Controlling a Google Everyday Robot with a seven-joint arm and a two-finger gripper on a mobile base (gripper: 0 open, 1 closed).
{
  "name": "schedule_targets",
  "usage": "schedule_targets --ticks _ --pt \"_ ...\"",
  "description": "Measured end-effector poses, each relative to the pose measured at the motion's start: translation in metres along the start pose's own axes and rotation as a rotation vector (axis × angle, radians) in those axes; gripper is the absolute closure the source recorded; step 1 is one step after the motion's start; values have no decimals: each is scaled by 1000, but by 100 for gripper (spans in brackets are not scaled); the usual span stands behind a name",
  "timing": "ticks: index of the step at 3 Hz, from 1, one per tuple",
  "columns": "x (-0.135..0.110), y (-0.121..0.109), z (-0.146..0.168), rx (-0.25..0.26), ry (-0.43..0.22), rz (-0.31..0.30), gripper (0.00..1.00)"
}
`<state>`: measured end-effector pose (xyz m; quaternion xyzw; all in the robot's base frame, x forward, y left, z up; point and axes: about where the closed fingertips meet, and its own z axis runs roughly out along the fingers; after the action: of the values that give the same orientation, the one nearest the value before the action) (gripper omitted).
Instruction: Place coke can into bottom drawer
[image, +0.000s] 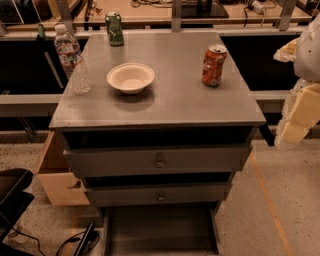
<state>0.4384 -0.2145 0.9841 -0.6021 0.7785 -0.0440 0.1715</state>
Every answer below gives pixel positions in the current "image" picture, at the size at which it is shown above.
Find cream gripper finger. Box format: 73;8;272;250
275;83;320;146

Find white paper bowl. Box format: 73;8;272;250
107;63;155;94

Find clear plastic water bottle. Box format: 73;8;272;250
54;24;92;95

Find grey open bottom drawer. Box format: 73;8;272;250
102;203;219;256

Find black chair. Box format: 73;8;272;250
0;168;34;256

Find green soda can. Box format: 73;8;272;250
105;12;124;46

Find grey top drawer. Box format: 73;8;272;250
64;145;252;178

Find light wooden box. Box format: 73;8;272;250
34;132;89;206

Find grey middle drawer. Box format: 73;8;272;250
84;183;232;207

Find wooden background desk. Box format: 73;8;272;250
0;0;317;30

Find grey metal shelf rail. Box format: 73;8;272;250
0;94;62;117

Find black floor cable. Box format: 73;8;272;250
9;222;101;256

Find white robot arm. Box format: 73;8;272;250
273;15;320;149

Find grey drawer cabinet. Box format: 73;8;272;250
48;31;267;256

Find red coke can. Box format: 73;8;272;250
201;44;227;87

